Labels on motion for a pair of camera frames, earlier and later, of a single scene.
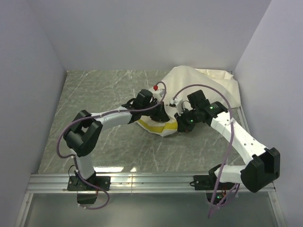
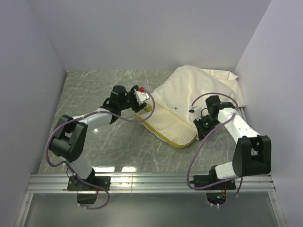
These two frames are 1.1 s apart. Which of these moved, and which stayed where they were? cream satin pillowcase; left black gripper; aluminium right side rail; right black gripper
Moved: right black gripper; left black gripper
Stayed: cream satin pillowcase; aluminium right side rail
